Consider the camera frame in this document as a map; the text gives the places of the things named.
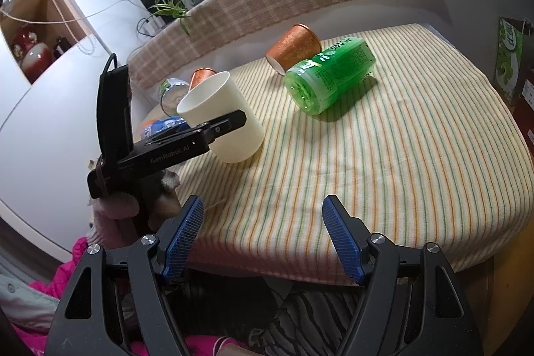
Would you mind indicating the green plastic bottle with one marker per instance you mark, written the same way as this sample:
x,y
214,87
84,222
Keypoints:
x,y
317,83

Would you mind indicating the striped yellow tablecloth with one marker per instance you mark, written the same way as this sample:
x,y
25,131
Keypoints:
x,y
423,150

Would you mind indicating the dark small bottle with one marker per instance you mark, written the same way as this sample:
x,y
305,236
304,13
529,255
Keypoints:
x,y
61,46

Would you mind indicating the gloved left hand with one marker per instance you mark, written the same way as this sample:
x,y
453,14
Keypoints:
x,y
119,220

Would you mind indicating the right copper paper cup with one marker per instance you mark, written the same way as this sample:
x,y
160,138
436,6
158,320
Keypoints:
x,y
299,43

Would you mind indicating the copper paper cup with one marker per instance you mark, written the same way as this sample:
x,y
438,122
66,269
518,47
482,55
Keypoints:
x,y
199,75
299,43

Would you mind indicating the green white paper bag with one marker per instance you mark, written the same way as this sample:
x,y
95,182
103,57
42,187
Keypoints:
x,y
514,57

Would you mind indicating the green pink fruit can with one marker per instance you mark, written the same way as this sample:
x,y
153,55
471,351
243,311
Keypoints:
x,y
171,92

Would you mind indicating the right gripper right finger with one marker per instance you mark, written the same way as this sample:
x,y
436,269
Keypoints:
x,y
412,302

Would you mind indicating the white plastic cup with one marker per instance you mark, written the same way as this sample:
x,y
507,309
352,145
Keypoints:
x,y
217,102

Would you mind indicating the red white ceramic vase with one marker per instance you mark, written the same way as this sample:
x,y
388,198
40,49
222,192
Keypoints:
x,y
32,55

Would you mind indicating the left copper paper cup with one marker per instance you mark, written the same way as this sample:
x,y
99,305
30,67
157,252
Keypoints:
x,y
199,75

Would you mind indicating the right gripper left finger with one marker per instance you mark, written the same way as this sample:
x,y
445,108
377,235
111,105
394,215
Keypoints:
x,y
89,319

